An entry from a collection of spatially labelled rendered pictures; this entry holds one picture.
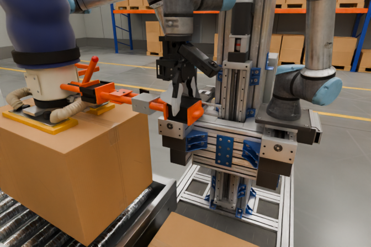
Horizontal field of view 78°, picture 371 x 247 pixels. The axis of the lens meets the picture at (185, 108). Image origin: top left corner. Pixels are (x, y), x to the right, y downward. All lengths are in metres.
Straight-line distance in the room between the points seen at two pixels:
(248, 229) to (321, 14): 1.29
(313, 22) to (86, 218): 1.02
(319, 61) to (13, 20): 1.04
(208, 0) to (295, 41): 7.14
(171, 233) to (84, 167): 0.55
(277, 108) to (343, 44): 6.80
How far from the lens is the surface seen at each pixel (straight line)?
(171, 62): 0.61
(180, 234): 1.20
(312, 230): 2.13
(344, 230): 2.24
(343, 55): 7.89
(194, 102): 0.64
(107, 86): 0.85
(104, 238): 1.23
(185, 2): 0.60
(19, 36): 0.97
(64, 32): 0.97
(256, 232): 1.69
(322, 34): 0.92
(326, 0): 0.90
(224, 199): 1.62
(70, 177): 0.83
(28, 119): 1.05
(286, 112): 1.10
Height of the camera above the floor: 1.47
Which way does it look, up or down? 22 degrees down
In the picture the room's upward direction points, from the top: straight up
